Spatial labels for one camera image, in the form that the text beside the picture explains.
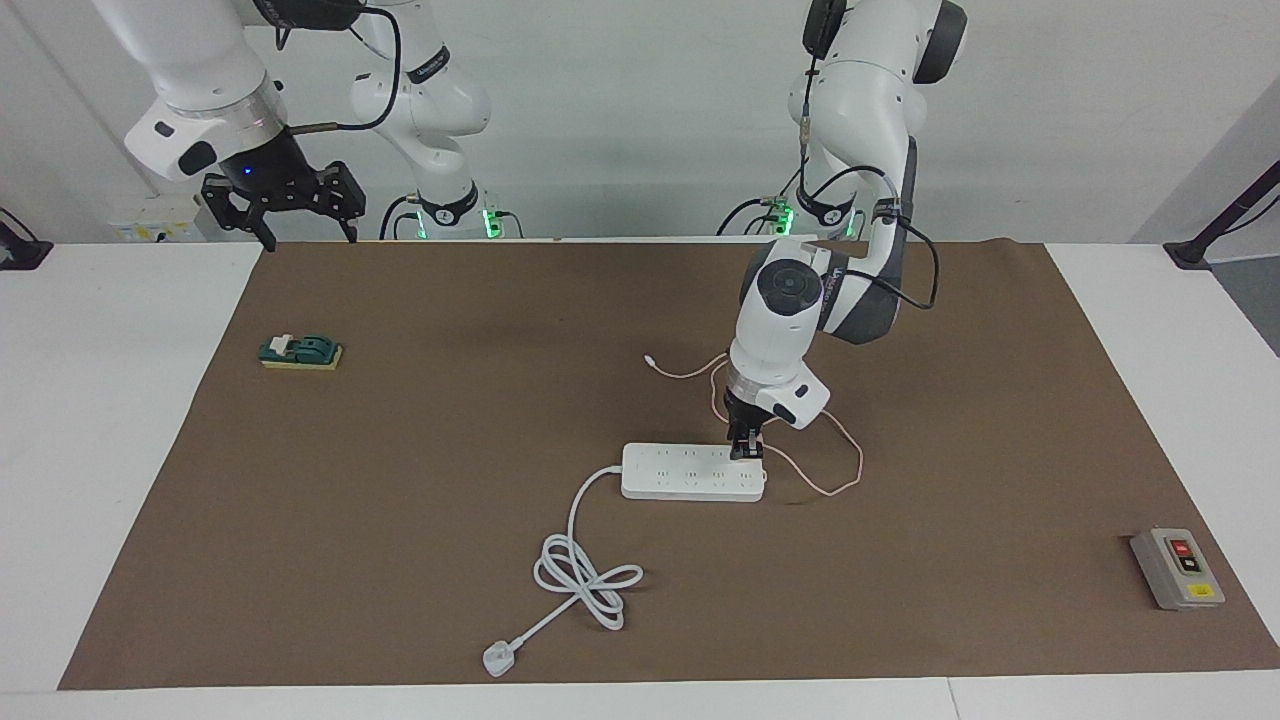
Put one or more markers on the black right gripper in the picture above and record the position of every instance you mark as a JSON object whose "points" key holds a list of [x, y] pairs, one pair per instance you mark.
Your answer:
{"points": [[275, 178]]}

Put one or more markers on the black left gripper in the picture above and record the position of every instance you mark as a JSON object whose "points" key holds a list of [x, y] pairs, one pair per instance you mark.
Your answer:
{"points": [[747, 415]]}

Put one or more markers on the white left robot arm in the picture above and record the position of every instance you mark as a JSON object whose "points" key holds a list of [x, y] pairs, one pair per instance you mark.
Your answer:
{"points": [[780, 340]]}

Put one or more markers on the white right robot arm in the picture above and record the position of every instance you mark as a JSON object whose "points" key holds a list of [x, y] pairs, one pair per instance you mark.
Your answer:
{"points": [[200, 60]]}

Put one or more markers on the white power strip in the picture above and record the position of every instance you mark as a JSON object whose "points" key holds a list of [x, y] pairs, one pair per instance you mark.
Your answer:
{"points": [[680, 475]]}

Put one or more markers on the brown paper mat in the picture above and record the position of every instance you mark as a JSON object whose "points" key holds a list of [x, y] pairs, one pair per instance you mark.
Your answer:
{"points": [[900, 560]]}

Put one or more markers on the short black clamp stand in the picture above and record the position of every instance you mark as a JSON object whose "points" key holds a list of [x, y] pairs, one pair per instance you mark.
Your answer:
{"points": [[20, 255]]}

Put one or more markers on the grey push button box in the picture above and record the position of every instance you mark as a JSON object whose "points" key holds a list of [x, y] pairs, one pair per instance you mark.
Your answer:
{"points": [[1180, 570]]}

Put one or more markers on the tall black slanted stand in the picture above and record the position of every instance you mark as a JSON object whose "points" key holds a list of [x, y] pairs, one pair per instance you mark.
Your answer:
{"points": [[1190, 250]]}

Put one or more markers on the white wall socket box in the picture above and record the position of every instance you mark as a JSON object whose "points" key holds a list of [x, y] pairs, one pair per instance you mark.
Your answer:
{"points": [[150, 225]]}

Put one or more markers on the green knife switch yellow base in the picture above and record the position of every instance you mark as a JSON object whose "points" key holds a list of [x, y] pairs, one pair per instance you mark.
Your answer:
{"points": [[305, 352]]}

